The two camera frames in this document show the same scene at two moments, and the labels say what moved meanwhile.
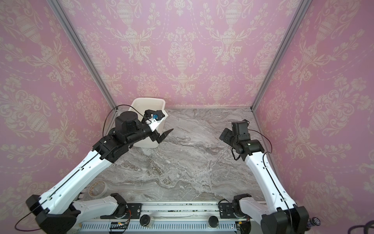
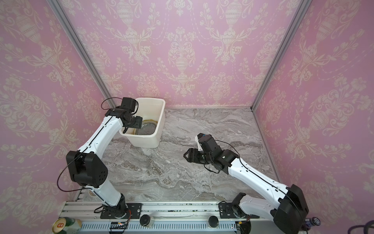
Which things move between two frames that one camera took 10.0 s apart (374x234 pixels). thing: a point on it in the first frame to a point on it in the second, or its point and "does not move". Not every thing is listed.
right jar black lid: x=213 y=221 does not move
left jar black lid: x=144 y=220 does not move
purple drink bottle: x=314 y=221 does not move
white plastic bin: x=140 y=105 does not move
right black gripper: x=228 y=139 to x=194 y=153
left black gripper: x=155 y=136 to x=138 y=123
